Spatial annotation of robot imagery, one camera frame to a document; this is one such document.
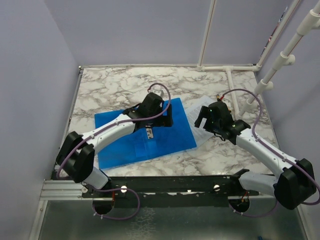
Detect white PVC pipe frame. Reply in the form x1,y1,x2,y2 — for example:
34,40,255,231
81,0,302,121

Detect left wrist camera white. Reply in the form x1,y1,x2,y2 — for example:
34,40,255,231
153,89,165,98

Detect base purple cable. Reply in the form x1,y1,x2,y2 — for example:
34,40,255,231
92,187,141,221
232,197,280,217

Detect white PVC camera pole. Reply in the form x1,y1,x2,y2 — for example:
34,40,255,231
238,0,320,117

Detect blue plastic folder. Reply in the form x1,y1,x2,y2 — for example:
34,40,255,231
97,98,197,169

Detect black mounting rail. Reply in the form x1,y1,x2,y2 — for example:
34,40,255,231
82,175,258,208

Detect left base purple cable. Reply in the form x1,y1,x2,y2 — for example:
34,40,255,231
92,187,141,221

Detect metal folder clip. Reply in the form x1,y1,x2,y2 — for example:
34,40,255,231
145,128,154,140

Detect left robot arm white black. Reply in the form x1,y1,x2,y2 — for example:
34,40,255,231
55,92,173,198

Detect printed white paper sheets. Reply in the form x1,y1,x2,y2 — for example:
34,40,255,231
185,94,218,148

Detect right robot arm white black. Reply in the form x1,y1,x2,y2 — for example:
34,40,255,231
194,101,316,210

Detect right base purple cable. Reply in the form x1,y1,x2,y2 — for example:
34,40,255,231
232,197,280,217

